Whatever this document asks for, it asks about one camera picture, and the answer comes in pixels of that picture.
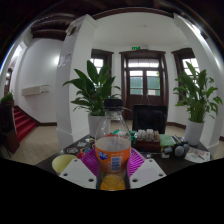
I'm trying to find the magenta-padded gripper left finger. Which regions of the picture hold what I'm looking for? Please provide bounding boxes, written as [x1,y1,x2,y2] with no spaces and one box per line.
[59,147,101,190]

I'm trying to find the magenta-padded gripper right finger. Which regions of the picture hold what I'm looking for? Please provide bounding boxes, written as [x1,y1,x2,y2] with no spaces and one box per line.
[126,147,167,190]

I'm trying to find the orange drink plastic bottle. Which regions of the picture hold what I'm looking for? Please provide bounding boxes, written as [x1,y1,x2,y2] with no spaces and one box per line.
[94,98,132,192]

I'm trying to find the pale yellow mug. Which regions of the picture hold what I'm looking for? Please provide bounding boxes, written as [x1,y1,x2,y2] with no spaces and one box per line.
[51,153,79,175]

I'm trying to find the brown tray of white cups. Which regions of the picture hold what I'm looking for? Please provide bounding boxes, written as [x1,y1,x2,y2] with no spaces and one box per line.
[134,128,162,153]

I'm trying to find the green cloth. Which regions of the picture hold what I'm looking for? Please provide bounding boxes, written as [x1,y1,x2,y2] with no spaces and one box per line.
[159,133,176,148]

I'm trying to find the grey headphones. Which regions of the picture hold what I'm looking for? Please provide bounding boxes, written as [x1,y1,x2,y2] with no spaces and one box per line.
[171,142,191,158]

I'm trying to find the white printed paper leaflet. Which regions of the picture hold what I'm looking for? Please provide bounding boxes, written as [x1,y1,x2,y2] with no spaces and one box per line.
[184,148,213,164]

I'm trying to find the black chair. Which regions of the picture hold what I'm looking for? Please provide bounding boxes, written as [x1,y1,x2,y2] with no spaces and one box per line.
[132,104,169,134]

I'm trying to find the broad-leaf plant in white pot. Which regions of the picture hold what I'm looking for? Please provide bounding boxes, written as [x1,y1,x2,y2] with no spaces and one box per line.
[173,61,224,147]
[62,59,122,138]

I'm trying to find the dark wooden double door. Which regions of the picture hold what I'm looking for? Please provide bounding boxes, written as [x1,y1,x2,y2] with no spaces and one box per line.
[119,49,170,121]

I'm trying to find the dark-framed window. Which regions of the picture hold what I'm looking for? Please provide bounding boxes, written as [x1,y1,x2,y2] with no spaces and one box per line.
[89,49,114,79]
[171,47,201,101]

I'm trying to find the dark wooden stair post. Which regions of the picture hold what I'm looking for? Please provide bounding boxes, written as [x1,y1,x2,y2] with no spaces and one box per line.
[0,93,20,155]

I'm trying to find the white wall-mounted unit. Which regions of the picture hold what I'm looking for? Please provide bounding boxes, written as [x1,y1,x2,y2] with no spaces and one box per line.
[21,84,50,97]

